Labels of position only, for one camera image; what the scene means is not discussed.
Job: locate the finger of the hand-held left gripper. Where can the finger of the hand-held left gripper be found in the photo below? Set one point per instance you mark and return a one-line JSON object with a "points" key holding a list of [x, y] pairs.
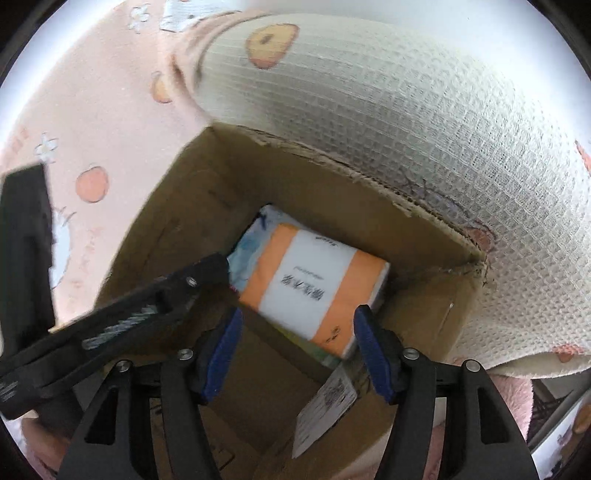
{"points": [[184, 286]]}

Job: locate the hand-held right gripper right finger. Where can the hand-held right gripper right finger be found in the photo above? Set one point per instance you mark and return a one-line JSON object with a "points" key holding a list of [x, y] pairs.
{"points": [[371, 353]]}

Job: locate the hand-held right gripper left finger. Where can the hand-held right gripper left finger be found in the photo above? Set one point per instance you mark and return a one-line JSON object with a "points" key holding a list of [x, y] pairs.
{"points": [[221, 353]]}

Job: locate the blue cartoon print packet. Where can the blue cartoon print packet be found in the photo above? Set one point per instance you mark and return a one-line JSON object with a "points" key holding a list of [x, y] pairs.
{"points": [[251, 249]]}

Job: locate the orange white tissue pack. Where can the orange white tissue pack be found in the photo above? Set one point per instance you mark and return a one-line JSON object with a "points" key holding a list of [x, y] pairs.
{"points": [[314, 290]]}

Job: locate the brown cardboard box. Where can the brown cardboard box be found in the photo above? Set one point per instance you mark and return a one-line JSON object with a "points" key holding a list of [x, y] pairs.
{"points": [[286, 184]]}

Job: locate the pink fuzzy garment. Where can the pink fuzzy garment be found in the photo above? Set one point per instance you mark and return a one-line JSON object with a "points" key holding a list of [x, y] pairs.
{"points": [[480, 392]]}

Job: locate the pink printed bedsheet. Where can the pink printed bedsheet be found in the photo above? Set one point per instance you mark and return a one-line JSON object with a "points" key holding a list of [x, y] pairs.
{"points": [[106, 115]]}

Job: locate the cream waffle blanket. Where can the cream waffle blanket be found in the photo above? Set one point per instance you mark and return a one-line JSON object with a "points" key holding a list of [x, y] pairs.
{"points": [[415, 115]]}

